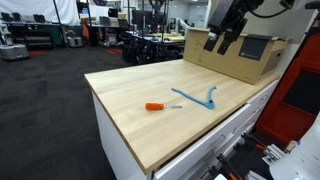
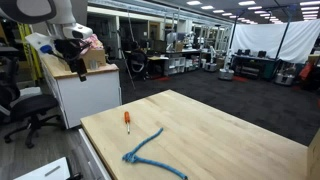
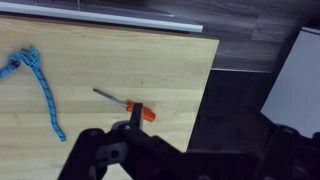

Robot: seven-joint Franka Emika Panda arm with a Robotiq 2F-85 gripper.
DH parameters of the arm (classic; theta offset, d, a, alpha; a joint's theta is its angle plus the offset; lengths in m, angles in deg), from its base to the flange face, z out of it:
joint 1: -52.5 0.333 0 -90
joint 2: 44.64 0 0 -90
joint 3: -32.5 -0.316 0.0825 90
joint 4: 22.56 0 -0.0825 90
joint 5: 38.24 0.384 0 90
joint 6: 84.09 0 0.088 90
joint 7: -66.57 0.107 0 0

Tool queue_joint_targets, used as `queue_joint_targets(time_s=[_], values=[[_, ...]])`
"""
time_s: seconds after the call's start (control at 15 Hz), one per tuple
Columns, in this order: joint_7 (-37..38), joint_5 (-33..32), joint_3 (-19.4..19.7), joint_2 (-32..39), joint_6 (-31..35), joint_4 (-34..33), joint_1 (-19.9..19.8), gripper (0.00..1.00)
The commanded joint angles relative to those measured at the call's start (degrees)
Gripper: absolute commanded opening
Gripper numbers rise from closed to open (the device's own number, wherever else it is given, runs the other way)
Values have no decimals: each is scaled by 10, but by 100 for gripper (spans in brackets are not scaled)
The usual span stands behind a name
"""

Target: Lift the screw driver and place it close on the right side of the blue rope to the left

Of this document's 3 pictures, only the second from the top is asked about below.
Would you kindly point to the black office chair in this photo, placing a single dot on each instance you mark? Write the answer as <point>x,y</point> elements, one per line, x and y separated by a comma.
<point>28,106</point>

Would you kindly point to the black round chair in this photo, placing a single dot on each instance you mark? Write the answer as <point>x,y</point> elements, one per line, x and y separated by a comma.
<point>137,63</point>

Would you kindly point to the brown cardboard box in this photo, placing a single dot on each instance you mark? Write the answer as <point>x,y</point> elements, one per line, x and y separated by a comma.
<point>95,59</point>

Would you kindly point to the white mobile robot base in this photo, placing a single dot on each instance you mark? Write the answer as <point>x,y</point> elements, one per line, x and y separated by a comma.
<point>226,71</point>

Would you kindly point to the white cabinet with wood top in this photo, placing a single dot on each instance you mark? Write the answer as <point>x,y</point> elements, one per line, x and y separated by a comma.
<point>90,93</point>

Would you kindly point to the light wooden box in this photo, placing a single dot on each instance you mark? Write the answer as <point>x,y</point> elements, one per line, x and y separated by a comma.
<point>314,156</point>

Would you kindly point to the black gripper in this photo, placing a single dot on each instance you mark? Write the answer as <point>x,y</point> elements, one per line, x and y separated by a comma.
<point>68,48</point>

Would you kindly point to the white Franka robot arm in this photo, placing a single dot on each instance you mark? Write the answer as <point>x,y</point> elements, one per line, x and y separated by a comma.
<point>63,11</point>

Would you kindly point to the pink cloth bundle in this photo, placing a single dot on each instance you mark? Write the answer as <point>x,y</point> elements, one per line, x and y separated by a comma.
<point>93,41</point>

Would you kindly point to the white cube shelf unit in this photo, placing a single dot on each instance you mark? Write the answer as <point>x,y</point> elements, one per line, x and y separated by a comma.
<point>174,66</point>

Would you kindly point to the white flat box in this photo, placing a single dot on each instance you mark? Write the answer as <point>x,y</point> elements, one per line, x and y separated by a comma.
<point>46,170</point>

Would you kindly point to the dark table with monitors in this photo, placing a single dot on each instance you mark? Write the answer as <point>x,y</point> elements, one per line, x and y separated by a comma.
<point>253,65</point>

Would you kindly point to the yellow black striped post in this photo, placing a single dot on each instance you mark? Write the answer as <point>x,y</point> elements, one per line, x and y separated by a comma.
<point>30,53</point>

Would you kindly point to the white backdrop curtain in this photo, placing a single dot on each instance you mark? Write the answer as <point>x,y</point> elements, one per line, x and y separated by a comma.
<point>266,36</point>

